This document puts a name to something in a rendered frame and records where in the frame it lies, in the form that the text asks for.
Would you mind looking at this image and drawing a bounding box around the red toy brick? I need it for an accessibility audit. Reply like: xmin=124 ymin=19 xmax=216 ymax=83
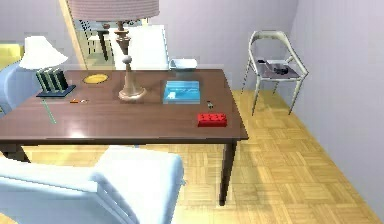
xmin=196 ymin=112 xmax=228 ymax=128

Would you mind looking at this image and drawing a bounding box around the blue book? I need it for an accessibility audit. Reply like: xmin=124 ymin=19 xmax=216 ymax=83
xmin=162 ymin=80 xmax=202 ymax=105

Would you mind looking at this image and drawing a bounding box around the dark brown wooden table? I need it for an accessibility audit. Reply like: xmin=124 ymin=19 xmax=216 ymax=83
xmin=0 ymin=68 xmax=250 ymax=207

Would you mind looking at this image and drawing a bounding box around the wooden lamp with pink shade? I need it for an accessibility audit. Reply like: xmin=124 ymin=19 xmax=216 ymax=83
xmin=66 ymin=0 xmax=161 ymax=103

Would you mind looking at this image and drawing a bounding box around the pale blue upholstered chair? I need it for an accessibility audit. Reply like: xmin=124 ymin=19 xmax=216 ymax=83
xmin=114 ymin=24 xmax=171 ymax=71

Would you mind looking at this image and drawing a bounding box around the white slender-legged chair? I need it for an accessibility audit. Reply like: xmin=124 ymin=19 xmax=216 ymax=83
xmin=241 ymin=30 xmax=310 ymax=117

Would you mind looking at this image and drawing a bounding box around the pale blue armchair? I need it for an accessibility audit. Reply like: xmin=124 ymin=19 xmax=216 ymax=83
xmin=0 ymin=145 xmax=186 ymax=224

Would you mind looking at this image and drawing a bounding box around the white box on chair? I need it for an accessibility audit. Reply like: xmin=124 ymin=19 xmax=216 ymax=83
xmin=266 ymin=59 xmax=290 ymax=69

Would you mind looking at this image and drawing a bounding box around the yellow oval dish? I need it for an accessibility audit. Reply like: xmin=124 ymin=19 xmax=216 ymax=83
xmin=82 ymin=73 xmax=109 ymax=85

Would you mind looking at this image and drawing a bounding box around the dark wooden side table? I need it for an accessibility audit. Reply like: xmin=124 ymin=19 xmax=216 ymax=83
xmin=95 ymin=20 xmax=118 ymax=62

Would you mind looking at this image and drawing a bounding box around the white-shaded lamp with dark base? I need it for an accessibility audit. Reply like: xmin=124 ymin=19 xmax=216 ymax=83
xmin=18 ymin=35 xmax=77 ymax=99

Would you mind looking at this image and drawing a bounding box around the blue rounded armchair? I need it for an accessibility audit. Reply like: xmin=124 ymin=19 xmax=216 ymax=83
xmin=0 ymin=61 xmax=43 ymax=116

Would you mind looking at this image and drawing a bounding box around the yellow cushion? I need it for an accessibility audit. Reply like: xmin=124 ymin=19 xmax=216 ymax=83
xmin=0 ymin=43 xmax=26 ymax=70

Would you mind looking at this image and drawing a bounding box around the wooden door frame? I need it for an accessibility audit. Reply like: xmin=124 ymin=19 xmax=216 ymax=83
xmin=58 ymin=0 xmax=88 ymax=70

